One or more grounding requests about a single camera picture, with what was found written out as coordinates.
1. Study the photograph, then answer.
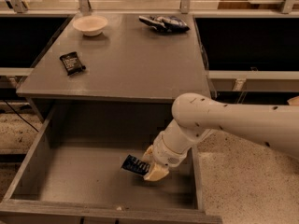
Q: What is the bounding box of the white gripper with vent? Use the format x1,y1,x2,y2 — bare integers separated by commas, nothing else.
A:
141,132,191,182

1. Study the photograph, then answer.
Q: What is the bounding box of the blue rxbar blueberry wrapper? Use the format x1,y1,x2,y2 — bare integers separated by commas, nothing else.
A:
121,155,150,176

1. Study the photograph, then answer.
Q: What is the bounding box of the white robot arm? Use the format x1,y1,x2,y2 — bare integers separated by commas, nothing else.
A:
142,93,299,181

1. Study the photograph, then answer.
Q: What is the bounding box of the open grey top drawer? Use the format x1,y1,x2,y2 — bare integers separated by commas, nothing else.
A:
0,101,222,224

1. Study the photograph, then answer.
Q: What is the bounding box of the grey cabinet with flat top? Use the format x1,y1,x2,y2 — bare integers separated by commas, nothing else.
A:
16,12,213,133

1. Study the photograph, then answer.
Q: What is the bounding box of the black snack bar wrapper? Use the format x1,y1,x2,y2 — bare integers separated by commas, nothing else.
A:
60,51,86,76

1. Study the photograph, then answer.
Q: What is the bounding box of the blue white chip bag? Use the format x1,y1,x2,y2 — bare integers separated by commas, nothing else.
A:
138,16,190,33

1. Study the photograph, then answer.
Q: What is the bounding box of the white bowl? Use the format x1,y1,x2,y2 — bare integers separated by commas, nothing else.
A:
73,15,107,36

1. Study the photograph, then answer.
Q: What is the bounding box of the black cable on floor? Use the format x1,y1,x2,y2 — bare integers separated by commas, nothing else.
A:
0,98,40,133

